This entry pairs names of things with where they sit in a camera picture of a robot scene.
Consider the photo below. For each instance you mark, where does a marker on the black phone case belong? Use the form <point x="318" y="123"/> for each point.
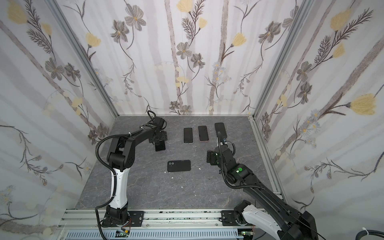
<point x="179" y="166"/>
<point x="221" y="130"/>

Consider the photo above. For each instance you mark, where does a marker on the white vented cable duct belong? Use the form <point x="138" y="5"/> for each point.
<point x="175" y="234"/>

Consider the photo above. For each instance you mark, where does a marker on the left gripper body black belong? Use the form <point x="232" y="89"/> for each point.
<point x="162" y="136"/>

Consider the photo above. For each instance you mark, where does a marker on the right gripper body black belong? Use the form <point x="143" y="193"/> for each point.
<point x="221" y="143"/>

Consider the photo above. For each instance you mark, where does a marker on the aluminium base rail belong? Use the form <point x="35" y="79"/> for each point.
<point x="157" y="219"/>

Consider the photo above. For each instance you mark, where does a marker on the aluminium corner frame post right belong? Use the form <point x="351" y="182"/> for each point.
<point x="298" y="22"/>

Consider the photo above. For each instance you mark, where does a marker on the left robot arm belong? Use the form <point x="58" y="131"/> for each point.
<point x="120" y="158"/>

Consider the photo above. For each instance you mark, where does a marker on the small dark phone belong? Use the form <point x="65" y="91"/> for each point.
<point x="160" y="146"/>

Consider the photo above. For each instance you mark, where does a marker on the black phone case front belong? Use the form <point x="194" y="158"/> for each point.
<point x="179" y="166"/>

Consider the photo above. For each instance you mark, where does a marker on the aluminium corner frame post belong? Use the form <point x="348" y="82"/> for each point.
<point x="298" y="22"/>
<point x="81" y="53"/>

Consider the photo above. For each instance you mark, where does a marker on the purple-edged black phone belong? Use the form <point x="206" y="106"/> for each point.
<point x="203" y="133"/>

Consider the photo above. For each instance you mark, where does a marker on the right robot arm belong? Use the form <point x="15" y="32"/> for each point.
<point x="278" y="219"/>

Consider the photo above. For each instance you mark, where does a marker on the aluminium corner frame post left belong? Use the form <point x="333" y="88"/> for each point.
<point x="81" y="53"/>

